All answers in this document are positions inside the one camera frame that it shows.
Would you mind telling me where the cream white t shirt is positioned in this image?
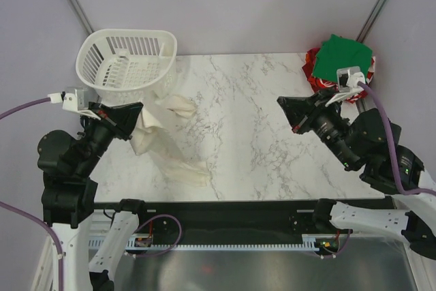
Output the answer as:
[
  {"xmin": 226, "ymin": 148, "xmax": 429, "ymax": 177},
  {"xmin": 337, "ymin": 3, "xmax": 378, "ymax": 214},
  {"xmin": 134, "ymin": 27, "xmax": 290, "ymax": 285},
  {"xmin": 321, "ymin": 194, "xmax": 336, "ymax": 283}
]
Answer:
[{"xmin": 130, "ymin": 95, "xmax": 211, "ymax": 187}]

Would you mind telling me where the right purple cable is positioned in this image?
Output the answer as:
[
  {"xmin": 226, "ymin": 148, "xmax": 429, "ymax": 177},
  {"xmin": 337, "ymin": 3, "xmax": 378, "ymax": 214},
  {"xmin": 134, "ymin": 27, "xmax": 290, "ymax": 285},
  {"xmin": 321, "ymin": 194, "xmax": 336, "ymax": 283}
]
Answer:
[{"xmin": 313, "ymin": 80, "xmax": 436, "ymax": 260}]

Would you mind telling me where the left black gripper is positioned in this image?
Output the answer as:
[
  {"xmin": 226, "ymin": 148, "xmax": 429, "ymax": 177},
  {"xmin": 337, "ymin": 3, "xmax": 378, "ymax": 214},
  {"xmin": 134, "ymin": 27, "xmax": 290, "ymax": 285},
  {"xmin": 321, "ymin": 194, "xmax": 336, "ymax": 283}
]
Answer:
[{"xmin": 76, "ymin": 99, "xmax": 144, "ymax": 174}]

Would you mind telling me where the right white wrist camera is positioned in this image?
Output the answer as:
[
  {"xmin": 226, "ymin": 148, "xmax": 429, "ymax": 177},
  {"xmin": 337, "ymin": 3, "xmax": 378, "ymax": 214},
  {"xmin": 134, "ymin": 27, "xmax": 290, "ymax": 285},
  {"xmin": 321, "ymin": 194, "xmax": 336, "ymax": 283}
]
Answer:
[{"xmin": 326, "ymin": 66, "xmax": 366, "ymax": 107}]

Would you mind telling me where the folded green t shirt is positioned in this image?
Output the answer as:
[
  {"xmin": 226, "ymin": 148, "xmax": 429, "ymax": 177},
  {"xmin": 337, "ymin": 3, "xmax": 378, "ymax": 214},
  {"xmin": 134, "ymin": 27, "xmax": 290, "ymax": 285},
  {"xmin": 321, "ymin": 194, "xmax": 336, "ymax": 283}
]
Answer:
[{"xmin": 312, "ymin": 34, "xmax": 373, "ymax": 82}]

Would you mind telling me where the right aluminium frame post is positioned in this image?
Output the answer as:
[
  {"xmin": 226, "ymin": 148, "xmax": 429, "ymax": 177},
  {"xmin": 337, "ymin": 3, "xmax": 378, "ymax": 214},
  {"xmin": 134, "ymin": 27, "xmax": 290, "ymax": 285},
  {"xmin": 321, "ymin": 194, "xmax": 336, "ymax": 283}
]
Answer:
[{"xmin": 356, "ymin": 0, "xmax": 389, "ymax": 44}]

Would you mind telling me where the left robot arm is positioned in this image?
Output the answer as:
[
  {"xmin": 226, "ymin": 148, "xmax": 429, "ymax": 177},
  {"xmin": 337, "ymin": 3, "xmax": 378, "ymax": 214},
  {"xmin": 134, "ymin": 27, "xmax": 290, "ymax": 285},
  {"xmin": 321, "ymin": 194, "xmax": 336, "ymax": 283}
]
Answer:
[{"xmin": 37, "ymin": 102, "xmax": 150, "ymax": 290}]

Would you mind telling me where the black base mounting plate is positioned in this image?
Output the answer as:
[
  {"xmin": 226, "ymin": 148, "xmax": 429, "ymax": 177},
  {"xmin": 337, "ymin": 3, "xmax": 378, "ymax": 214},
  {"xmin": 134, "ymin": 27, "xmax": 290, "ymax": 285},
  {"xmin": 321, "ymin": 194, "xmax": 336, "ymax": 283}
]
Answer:
[{"xmin": 102, "ymin": 198, "xmax": 352, "ymax": 246}]

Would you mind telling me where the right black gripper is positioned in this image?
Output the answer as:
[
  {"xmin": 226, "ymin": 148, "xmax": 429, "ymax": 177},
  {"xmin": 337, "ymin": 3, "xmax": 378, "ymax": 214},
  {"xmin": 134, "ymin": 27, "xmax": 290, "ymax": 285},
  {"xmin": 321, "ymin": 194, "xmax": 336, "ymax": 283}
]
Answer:
[{"xmin": 273, "ymin": 87, "xmax": 353, "ymax": 168}]

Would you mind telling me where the white slotted cable duct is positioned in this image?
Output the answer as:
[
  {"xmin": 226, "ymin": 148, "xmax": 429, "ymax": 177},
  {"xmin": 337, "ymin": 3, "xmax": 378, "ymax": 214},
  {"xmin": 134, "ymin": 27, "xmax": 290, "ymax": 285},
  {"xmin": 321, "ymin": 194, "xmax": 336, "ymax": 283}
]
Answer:
[{"xmin": 88, "ymin": 234, "xmax": 341, "ymax": 251}]

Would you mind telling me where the folded red printed t shirt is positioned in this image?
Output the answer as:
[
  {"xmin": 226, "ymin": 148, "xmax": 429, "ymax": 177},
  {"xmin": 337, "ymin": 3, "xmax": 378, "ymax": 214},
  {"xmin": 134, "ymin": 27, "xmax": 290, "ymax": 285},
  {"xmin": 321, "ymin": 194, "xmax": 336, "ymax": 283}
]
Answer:
[{"xmin": 302, "ymin": 48, "xmax": 376, "ymax": 93}]

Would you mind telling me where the white plastic laundry basket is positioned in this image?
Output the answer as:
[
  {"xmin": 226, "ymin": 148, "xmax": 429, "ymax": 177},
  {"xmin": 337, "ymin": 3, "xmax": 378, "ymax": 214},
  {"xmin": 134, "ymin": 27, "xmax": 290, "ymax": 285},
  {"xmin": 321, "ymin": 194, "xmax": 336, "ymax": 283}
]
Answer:
[{"xmin": 76, "ymin": 29, "xmax": 178, "ymax": 106}]

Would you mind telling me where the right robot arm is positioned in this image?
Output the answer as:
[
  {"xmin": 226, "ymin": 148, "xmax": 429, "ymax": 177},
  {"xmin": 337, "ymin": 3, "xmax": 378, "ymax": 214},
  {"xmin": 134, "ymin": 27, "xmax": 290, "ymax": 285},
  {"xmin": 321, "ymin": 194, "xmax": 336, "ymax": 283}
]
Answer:
[{"xmin": 277, "ymin": 90, "xmax": 435, "ymax": 260}]

